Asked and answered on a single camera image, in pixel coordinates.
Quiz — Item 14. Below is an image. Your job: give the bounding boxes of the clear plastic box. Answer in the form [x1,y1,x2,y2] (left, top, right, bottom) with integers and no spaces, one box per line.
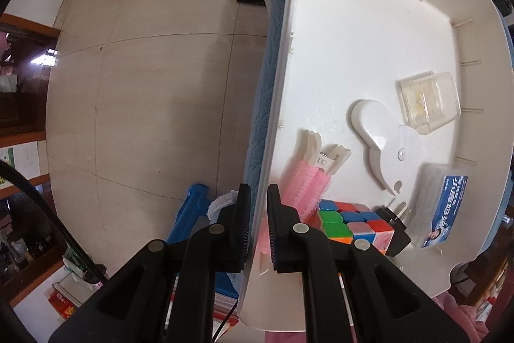
[397,72,461,135]

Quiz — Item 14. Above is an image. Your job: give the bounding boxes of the black power adapter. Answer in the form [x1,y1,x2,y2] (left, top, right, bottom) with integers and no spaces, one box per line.
[375,206,411,257]

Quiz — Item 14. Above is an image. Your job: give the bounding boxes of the multicolour puzzle cube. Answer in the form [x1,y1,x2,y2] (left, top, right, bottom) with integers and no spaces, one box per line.
[307,199,394,254]

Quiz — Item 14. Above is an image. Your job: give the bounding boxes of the white plastic storage bin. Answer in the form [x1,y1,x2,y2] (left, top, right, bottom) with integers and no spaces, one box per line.
[236,0,513,332]

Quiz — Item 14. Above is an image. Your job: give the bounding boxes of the white plastic dispenser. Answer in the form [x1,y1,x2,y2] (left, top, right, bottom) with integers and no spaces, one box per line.
[351,99,428,196]

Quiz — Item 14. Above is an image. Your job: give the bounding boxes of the blue plastic stool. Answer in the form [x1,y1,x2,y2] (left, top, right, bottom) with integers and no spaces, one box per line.
[166,184,211,244]

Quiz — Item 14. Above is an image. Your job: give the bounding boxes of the blue plush table cover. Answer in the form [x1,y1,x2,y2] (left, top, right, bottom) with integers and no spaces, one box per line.
[243,0,286,206]

